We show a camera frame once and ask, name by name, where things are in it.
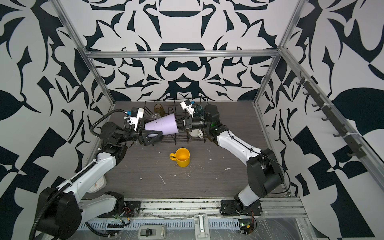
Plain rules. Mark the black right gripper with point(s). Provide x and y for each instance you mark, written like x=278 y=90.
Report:
x=190 y=122

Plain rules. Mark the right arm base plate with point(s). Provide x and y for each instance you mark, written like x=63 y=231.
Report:
x=230 y=208

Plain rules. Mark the black wall hook rail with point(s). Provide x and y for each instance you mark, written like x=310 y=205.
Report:
x=333 y=115

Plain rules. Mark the black wire dish rack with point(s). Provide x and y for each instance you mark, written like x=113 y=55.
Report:
x=211 y=114

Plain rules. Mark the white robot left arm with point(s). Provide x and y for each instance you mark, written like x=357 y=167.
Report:
x=60 y=210

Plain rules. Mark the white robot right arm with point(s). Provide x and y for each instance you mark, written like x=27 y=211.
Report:
x=264 y=173

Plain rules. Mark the grey switch box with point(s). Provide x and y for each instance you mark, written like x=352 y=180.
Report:
x=152 y=232

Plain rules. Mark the white square kitchen timer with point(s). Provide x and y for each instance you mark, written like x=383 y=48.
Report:
x=99 y=185

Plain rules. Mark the lavender plastic cup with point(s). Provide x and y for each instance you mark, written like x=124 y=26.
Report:
x=167 y=125

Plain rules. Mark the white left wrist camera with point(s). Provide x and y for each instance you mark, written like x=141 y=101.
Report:
x=132 y=119

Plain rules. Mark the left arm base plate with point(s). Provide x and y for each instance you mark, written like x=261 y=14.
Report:
x=130 y=209

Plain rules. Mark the amber textured glass cup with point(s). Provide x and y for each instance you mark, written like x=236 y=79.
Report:
x=159 y=110

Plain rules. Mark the clear glass cup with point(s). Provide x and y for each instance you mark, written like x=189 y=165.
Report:
x=156 y=116

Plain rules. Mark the yellow mug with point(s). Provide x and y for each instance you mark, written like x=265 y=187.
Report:
x=182 y=156

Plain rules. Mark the green mug white inside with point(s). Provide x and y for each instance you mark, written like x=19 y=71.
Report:
x=199 y=111

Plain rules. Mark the cream white mug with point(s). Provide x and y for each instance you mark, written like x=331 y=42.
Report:
x=196 y=134

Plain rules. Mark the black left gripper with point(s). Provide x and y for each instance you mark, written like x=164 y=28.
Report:
x=143 y=138

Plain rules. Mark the black mug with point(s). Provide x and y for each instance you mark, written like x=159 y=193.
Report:
x=157 y=138

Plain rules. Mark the white centre bracket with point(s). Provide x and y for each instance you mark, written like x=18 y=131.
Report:
x=202 y=231

